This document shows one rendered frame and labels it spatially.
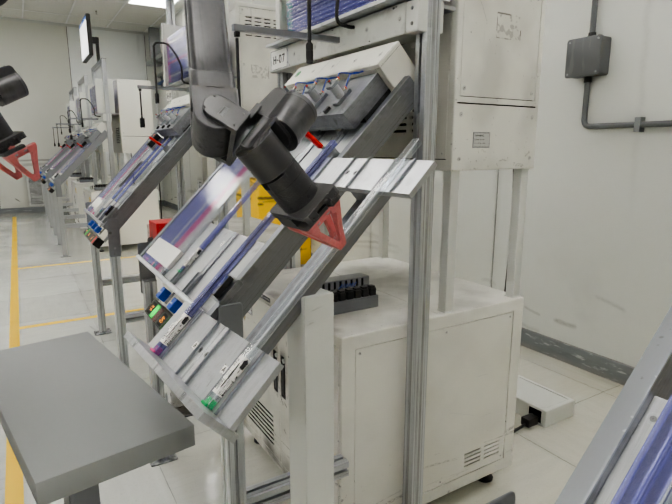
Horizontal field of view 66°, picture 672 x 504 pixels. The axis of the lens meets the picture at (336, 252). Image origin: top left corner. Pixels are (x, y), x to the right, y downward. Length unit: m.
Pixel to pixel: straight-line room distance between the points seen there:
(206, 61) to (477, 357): 1.14
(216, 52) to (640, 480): 0.66
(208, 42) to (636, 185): 2.11
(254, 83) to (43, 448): 2.03
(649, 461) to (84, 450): 0.76
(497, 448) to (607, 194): 1.34
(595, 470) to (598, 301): 2.24
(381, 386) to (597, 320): 1.58
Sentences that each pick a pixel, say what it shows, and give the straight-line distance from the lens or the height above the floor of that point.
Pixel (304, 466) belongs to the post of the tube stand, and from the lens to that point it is 0.99.
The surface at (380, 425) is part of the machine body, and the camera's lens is 1.41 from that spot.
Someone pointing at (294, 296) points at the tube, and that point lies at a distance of 0.73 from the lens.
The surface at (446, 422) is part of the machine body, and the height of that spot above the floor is 0.30.
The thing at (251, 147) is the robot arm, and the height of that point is 1.06.
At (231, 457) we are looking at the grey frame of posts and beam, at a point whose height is 0.43.
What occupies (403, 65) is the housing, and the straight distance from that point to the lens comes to 1.29.
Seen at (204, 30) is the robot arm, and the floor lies 1.21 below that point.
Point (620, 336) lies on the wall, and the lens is 2.70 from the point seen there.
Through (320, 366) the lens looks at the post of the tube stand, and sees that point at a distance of 0.91.
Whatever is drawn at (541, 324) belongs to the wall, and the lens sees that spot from 2.93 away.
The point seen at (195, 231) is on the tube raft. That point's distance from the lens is 1.48.
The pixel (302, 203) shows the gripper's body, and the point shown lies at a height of 0.99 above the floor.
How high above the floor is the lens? 1.06
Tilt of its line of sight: 11 degrees down
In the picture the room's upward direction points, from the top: straight up
